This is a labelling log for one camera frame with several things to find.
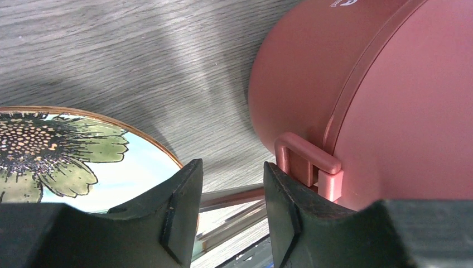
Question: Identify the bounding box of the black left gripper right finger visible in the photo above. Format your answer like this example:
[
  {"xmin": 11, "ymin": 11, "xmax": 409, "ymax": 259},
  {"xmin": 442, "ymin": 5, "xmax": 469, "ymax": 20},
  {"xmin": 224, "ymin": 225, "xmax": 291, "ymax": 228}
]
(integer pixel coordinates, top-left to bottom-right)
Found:
[{"xmin": 264, "ymin": 162, "xmax": 472, "ymax": 267}]

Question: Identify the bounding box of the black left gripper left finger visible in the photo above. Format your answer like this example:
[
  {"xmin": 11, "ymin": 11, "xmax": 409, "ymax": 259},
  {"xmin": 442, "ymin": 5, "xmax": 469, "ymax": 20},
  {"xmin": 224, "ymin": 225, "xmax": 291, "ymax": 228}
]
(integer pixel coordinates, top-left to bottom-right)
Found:
[{"xmin": 1, "ymin": 159, "xmax": 203, "ymax": 267}]

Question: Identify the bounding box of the light green ceramic plate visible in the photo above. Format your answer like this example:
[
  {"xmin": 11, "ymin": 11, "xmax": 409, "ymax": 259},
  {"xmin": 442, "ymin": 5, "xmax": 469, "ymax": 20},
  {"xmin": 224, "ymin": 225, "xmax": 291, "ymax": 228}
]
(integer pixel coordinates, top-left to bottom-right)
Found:
[{"xmin": 1, "ymin": 106, "xmax": 183, "ymax": 214}]

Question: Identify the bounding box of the red lunch box with food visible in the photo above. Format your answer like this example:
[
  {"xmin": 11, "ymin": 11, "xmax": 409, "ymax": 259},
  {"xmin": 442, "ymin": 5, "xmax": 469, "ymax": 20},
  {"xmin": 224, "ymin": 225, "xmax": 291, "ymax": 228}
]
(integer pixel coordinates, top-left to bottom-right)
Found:
[{"xmin": 321, "ymin": 0, "xmax": 473, "ymax": 212}]

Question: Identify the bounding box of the red steel-lined lunch box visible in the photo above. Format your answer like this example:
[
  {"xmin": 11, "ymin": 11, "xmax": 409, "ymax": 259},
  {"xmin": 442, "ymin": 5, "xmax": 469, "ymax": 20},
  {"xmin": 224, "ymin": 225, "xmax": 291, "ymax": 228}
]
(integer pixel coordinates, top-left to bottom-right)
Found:
[{"xmin": 248, "ymin": 1, "xmax": 422, "ymax": 154}]

